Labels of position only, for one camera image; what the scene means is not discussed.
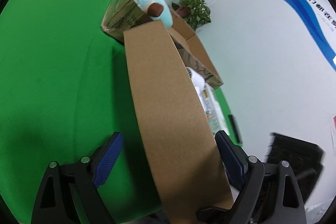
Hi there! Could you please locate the green tablecloth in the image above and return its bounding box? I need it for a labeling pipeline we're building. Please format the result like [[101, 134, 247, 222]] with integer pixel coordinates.
[[1, 0, 164, 223]]

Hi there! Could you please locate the right potted green plant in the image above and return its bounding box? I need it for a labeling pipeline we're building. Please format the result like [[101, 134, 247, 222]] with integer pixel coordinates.
[[171, 0, 211, 31]]

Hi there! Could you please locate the pink and teal plush toy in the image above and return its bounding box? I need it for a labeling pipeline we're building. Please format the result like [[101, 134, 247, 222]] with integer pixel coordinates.
[[134, 0, 173, 29]]

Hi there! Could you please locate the black remote control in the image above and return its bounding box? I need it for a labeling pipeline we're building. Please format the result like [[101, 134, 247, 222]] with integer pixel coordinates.
[[228, 114, 243, 144]]

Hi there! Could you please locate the white hair dryer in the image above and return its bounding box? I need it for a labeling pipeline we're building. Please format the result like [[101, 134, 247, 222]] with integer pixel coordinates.
[[186, 67, 205, 92]]

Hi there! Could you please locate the brown cardboard box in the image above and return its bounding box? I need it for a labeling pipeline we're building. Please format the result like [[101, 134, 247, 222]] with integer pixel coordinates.
[[101, 0, 233, 223]]

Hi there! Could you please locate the white instruction leaflet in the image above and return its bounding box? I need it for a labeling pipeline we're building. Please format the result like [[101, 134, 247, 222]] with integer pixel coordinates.
[[195, 84, 230, 136]]

